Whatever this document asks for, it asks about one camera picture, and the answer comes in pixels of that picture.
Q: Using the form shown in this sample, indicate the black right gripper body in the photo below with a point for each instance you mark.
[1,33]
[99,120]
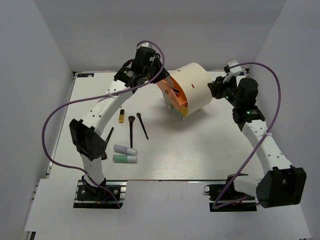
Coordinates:
[226,89]

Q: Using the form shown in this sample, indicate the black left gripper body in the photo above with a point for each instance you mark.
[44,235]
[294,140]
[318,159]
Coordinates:
[151,72]

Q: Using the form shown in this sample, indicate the cream round drawer organizer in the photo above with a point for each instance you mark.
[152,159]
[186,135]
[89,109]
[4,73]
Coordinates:
[193,79]

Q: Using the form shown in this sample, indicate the yellow organizer drawer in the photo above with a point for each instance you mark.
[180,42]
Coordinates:
[183,110]

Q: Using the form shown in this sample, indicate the black makeup brush slim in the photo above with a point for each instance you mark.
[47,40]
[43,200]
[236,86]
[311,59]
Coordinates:
[142,124]

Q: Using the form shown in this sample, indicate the black gold square lipstick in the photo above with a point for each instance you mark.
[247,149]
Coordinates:
[121,118]

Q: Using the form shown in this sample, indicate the black makeup brush wide head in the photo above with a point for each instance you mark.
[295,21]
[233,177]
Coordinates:
[131,120]

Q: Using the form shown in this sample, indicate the rose gold lipstick tube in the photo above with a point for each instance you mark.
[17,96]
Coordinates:
[170,81]

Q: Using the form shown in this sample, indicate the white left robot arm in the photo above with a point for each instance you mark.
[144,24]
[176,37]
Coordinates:
[86,132]

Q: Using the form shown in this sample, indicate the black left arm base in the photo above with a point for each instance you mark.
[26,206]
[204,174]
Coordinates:
[86,199]

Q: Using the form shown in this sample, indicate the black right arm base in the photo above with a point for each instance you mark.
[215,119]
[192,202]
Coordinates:
[214,189]

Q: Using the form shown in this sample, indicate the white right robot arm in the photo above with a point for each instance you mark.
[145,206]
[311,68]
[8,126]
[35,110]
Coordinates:
[282,183]

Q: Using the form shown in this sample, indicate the black fan makeup brush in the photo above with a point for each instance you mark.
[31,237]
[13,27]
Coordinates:
[104,154]

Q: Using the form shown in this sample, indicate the lilac white cosmetic tube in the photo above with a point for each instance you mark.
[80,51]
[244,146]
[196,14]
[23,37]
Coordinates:
[125,150]

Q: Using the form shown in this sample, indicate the green white cosmetic tube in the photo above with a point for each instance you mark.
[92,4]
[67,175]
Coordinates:
[125,159]

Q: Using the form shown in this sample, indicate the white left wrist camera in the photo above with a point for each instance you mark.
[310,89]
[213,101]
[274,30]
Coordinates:
[144,44]

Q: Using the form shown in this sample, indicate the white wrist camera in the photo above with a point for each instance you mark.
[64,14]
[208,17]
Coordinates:
[232,70]
[144,44]

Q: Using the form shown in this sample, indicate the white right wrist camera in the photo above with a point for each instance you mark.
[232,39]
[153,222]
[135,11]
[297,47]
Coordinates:
[232,70]

